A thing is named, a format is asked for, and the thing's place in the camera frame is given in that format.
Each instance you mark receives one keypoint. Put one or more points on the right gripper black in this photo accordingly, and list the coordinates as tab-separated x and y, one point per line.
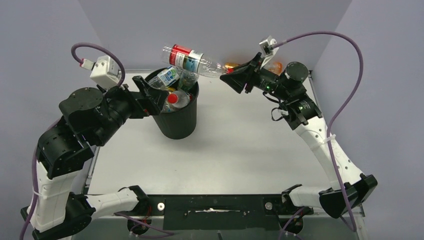
246	74

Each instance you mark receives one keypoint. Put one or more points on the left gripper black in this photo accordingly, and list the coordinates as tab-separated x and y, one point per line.
148	101

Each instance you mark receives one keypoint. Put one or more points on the clear bottle blue green label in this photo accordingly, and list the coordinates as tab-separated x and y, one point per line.
165	78

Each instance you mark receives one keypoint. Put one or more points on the black ribbed plastic bin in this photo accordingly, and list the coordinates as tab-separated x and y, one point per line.
179	124

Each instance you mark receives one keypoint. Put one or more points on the clear bottle dark green label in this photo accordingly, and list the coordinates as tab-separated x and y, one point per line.
187	80

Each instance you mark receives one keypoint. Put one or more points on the clear bottle red blue label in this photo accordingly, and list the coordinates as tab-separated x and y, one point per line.
193	61

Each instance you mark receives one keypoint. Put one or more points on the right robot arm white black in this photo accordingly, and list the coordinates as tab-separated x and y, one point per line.
349	186

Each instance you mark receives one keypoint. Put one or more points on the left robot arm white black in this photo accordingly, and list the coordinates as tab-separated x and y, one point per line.
90	117

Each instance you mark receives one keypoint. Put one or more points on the red gold label bottle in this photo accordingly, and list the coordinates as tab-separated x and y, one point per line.
231	65

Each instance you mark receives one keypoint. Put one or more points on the orange drink bottle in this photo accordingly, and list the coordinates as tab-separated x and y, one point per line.
275	67

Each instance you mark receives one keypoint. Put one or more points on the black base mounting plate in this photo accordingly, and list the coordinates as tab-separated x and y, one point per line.
217	212

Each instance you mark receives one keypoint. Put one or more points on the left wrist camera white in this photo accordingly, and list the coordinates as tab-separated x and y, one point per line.
105	72

